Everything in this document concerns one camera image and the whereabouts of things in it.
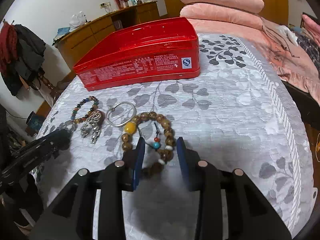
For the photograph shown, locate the silver chain pendant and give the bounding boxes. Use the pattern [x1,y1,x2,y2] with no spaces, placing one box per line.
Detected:
[80,110,105,144]

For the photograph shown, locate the multicolour bead bracelet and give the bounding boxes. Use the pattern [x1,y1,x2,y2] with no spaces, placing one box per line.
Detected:
[70,95,100,125]

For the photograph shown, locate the wooden bead bracelet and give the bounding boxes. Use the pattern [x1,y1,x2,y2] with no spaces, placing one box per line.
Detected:
[120,111,177,178]

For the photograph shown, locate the blue waste bin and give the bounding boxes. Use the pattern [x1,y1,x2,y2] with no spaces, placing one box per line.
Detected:
[25,111,45,137]

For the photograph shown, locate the wooden sideboard cabinet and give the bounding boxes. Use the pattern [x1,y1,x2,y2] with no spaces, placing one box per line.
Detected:
[54,1,160,69]

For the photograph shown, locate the coat rack with clothes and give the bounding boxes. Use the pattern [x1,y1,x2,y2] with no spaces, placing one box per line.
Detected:
[1,21,56,96]

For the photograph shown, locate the blue cloth on cabinet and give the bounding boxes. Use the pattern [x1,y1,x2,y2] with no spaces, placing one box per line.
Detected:
[52,27,70,46]

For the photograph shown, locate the white plastic bag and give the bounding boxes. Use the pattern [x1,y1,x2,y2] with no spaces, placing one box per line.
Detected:
[69,11,87,32]

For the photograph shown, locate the red tin box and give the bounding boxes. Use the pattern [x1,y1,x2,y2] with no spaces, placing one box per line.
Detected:
[73,17,200,91]

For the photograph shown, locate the pink bed sheet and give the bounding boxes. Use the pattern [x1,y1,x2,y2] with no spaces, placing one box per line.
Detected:
[188,19,319,102]

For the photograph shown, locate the plaid folded clothes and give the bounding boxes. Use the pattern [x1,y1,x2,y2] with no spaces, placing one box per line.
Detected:
[296,33,319,68]

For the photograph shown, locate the lower pink folded quilt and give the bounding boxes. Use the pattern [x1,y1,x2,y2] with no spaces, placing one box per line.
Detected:
[180,3,263,30]

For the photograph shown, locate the pink folded towel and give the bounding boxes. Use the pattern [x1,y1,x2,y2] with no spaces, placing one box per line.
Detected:
[302,14,320,46]

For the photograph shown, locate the wall power socket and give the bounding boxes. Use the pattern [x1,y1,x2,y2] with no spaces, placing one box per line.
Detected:
[100,2,111,8]

